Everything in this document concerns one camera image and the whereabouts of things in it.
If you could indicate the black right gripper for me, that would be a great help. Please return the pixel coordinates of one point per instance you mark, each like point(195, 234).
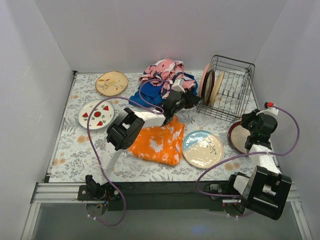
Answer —
point(250, 120)

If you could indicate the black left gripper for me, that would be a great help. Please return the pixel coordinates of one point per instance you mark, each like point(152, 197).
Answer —
point(188, 98)

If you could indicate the red rimmed black plate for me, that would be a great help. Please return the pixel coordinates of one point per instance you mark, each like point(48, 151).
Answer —
point(237, 136)

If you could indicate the blue and cream plate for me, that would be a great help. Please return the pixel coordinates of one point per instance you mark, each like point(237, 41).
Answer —
point(202, 149)

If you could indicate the tan bird pattern plate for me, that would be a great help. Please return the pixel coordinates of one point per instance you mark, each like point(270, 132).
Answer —
point(111, 83)

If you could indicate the white blue rimmed plate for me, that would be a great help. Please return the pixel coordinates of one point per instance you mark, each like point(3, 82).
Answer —
point(101, 117)

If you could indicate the yellow rimmed plate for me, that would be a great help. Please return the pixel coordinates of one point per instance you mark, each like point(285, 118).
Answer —
point(216, 87)

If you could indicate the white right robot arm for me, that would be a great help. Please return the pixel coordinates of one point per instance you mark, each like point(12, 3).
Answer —
point(266, 190)

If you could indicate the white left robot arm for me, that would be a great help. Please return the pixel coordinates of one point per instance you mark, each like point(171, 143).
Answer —
point(123, 131)

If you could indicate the brown rimmed cream plate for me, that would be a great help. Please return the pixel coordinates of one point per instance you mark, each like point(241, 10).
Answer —
point(209, 86)

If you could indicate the pink plate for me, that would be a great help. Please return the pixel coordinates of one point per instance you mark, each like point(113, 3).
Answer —
point(208, 67)

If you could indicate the pink navy patterned cloth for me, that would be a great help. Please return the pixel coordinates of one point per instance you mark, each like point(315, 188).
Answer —
point(163, 74)

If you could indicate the blue cloth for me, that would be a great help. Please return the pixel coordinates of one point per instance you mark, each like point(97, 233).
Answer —
point(145, 95)

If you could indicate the orange tie-dye folded shorts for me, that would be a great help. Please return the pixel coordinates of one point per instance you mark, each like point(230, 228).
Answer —
point(160, 144)

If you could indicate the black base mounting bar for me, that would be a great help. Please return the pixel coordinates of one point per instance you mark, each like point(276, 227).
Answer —
point(164, 195)

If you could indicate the floral table mat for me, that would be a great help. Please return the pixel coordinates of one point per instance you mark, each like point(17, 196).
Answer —
point(74, 157)

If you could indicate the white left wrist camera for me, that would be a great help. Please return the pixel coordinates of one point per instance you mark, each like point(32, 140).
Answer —
point(178, 85)

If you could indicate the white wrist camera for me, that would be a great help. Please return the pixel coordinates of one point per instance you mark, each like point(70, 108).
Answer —
point(270, 109)
point(178, 85)

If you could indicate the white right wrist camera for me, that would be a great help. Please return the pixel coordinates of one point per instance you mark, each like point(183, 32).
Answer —
point(270, 109)

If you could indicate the black wire dish rack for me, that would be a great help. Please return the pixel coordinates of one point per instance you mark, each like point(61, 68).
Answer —
point(234, 93)

